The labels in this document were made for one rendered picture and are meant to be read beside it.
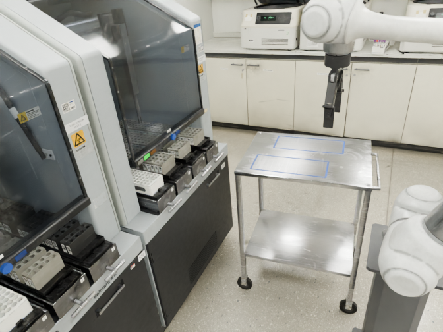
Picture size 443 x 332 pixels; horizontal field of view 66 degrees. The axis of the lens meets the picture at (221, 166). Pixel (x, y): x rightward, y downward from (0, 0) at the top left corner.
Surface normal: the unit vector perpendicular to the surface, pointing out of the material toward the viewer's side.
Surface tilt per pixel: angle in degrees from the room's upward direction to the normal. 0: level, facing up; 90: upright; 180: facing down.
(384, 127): 90
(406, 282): 96
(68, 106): 90
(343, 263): 0
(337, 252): 0
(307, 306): 0
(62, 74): 90
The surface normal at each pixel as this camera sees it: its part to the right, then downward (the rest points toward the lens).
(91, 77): 0.90, 0.16
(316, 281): -0.07, -0.86
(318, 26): -0.65, 0.40
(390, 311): -0.43, 0.49
